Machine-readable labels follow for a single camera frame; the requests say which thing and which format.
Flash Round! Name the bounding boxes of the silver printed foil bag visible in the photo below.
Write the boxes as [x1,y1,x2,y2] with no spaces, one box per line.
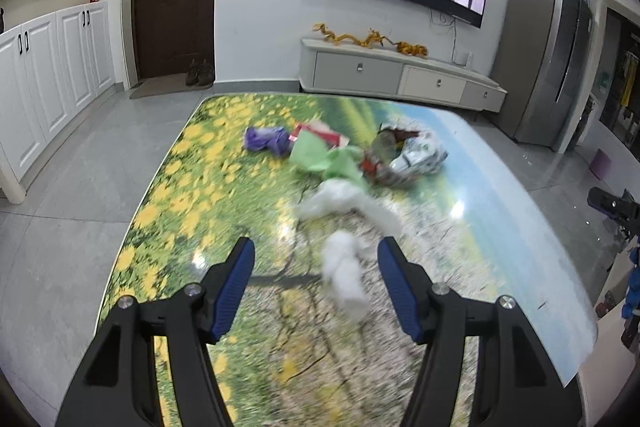
[390,134,448,174]

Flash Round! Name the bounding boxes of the white plastic bag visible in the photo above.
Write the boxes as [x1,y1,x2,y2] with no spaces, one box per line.
[320,230,370,323]

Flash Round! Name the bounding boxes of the brown chip bag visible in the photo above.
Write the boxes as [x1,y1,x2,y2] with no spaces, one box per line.
[371,127,420,161]

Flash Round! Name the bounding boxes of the small purple wrapper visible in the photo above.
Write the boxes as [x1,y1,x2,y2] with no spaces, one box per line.
[243,127,293,157]

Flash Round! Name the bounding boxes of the pink tissue pack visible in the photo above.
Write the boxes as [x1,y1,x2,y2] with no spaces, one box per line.
[290,120,349,148]

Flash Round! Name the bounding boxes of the green paper sheet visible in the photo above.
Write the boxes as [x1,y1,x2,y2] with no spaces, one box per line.
[288,130,367,187]

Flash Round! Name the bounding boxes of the grey refrigerator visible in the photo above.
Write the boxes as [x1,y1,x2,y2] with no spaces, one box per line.
[491,0,592,150]

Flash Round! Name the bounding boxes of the golden dragon ornament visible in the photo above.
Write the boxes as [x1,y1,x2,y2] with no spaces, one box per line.
[312,23,428,58]

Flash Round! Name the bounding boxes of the pair of dark shoes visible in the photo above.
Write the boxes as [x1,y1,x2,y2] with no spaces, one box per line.
[186,60,215,88]

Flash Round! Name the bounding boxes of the white TV console cabinet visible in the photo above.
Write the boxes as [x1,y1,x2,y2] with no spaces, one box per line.
[299,39,506,114]

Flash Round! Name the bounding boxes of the white lower shoe cabinets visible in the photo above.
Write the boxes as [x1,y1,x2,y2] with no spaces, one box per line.
[1,1,115,179]

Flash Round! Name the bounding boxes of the TV power cable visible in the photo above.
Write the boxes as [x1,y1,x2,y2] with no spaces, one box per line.
[429,8,464,63]

